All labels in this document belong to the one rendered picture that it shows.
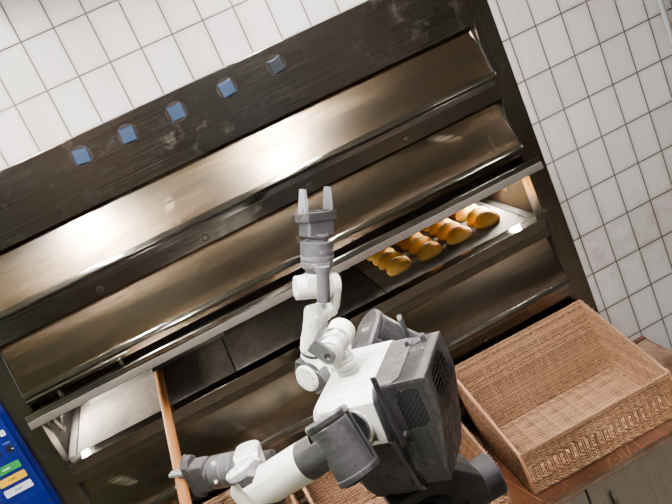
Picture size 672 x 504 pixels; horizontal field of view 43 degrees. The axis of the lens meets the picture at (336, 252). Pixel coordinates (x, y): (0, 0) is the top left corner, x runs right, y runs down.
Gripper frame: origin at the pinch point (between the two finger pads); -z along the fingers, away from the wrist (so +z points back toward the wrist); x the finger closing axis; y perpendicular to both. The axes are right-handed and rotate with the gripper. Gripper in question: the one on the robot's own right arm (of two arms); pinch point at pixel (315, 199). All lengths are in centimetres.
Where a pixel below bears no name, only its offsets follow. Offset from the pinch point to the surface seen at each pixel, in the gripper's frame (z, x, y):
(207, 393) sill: 68, -1, 61
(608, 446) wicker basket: 82, -86, -34
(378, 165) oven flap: -4, -54, 34
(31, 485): 91, 51, 83
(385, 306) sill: 43, -56, 33
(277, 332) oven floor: 55, -34, 67
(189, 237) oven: 15, 3, 60
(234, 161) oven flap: -8, -10, 53
